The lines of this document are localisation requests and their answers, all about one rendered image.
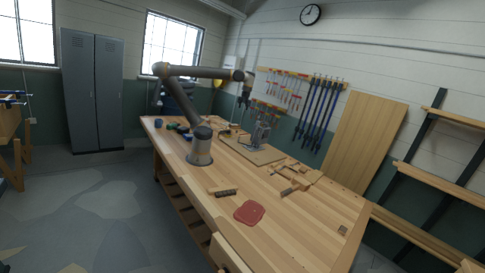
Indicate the medium wooden board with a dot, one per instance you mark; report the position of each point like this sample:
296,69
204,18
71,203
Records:
439,184

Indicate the wooden mallet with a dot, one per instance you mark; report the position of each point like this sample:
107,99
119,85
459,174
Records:
299,184

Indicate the large window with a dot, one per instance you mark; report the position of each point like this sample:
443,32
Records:
26,34

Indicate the green tape measure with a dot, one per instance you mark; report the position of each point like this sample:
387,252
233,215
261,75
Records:
172,126

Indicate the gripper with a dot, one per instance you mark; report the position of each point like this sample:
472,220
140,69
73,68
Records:
244,99

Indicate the black bar clamp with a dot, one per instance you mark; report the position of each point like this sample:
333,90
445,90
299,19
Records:
314,113
303,110
324,117

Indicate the small grey brown block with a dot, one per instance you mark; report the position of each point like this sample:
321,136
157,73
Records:
342,230

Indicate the red flat pad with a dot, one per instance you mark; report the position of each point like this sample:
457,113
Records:
249,213

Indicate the short wooden board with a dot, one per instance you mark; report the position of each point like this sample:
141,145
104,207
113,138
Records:
454,117

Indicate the short wooden clamp rail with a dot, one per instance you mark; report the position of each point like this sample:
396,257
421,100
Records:
265,104

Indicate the blue small box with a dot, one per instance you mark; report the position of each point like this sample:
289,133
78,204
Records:
188,137

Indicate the square wooden block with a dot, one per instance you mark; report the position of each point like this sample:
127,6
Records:
313,176

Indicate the yellow round object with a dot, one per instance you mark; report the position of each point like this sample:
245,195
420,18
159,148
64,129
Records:
218,83

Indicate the blue dust collector drum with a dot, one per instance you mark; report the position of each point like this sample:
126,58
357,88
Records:
171,106

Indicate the light wooden strip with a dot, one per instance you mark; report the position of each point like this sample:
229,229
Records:
221,188

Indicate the white wall socket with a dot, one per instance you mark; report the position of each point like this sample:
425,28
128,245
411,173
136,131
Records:
32,120

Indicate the dark sanding block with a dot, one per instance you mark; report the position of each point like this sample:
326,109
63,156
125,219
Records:
225,193

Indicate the black lumber rack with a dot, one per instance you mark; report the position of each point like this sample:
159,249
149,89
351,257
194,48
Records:
424,125

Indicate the small window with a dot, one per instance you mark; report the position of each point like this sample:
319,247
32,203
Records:
170,45

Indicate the long wooden clamp rail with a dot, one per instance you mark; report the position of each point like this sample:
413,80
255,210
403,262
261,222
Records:
261,69

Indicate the blue bar clamp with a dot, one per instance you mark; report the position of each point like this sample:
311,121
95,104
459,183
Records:
309,110
329,119
320,113

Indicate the leaning plywood sheet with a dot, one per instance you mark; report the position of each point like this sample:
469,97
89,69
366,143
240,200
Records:
363,140

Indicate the long wooden board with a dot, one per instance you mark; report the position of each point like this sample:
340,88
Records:
413,235

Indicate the white wall box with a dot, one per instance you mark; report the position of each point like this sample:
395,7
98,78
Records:
229,62

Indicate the blue mug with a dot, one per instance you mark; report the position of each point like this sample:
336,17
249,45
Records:
158,123

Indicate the wooden bench vise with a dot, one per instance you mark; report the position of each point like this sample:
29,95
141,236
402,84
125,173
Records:
227,252

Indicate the round wall clock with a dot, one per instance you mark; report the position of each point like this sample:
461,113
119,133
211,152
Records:
310,14

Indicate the wooden sawhorse stand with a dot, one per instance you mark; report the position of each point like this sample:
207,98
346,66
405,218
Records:
13,136

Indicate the wooden workbench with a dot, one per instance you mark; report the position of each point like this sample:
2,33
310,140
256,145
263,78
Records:
182,201

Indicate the black small box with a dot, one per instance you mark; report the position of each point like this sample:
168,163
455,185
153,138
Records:
183,130

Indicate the grey steel locker cabinet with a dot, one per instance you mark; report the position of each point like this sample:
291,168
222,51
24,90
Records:
91,91

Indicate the brown spoilboard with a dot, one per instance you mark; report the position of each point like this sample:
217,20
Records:
265,155

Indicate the yellow black hand tool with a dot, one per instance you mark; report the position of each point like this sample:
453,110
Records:
225,133

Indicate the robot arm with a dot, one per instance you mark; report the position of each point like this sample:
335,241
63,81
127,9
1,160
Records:
182,99

